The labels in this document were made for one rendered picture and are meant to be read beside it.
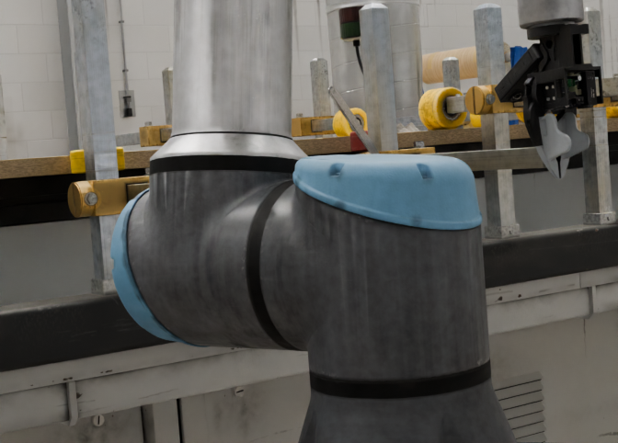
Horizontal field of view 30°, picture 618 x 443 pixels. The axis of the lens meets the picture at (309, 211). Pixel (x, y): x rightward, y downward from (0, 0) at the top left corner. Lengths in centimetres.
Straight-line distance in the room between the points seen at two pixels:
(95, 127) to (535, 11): 63
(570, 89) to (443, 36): 1023
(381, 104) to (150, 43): 800
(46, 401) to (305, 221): 80
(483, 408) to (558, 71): 77
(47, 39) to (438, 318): 862
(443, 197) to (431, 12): 1089
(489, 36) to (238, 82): 108
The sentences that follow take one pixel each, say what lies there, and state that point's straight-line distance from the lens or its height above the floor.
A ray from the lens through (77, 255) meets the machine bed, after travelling 186.
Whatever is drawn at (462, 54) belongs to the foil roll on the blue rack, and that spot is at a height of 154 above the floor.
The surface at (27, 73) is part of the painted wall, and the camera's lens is 933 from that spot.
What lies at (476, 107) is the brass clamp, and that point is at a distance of 204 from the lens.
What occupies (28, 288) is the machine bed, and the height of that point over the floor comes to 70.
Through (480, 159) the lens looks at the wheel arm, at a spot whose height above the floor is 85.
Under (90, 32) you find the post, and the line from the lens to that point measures 165.
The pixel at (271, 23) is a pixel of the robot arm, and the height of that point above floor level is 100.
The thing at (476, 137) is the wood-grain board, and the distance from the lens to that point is 223.
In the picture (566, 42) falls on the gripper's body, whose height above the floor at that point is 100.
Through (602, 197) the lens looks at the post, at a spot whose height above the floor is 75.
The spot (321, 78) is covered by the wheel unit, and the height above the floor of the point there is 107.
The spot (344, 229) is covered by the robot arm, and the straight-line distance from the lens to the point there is 89.
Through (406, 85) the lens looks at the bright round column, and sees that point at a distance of 588.
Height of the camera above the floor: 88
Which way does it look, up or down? 3 degrees down
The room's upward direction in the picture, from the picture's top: 4 degrees counter-clockwise
